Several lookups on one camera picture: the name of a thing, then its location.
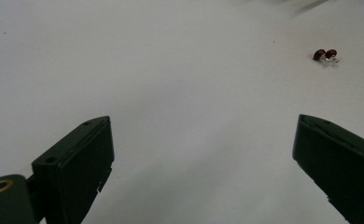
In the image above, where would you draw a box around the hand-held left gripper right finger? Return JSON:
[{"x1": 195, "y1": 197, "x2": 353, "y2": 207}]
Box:
[{"x1": 291, "y1": 114, "x2": 364, "y2": 224}]

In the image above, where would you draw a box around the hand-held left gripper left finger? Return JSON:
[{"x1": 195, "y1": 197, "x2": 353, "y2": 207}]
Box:
[{"x1": 31, "y1": 116, "x2": 115, "y2": 224}]

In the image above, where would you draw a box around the dark red stud earring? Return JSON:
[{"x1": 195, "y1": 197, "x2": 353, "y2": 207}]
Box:
[
  {"x1": 313, "y1": 49, "x2": 331, "y2": 66},
  {"x1": 325, "y1": 49, "x2": 342, "y2": 67}
]

